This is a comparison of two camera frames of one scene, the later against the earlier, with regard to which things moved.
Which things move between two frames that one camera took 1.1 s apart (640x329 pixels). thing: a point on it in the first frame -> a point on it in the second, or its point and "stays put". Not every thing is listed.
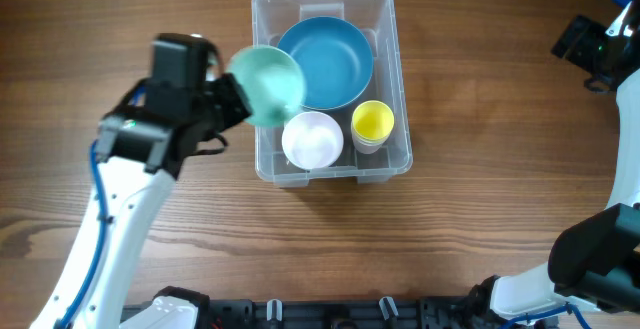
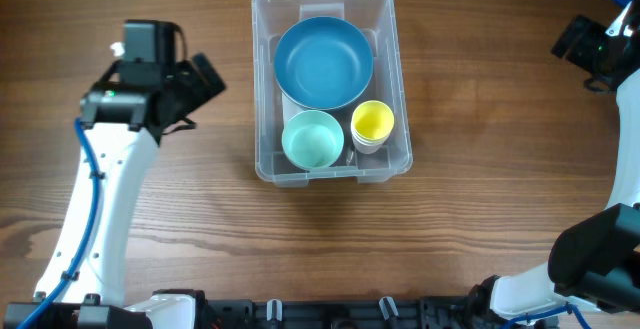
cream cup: [369, 143] stays put
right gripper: [580, 52] stays put
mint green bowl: [273, 80] -> [313, 139]
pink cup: [368, 149] stays put
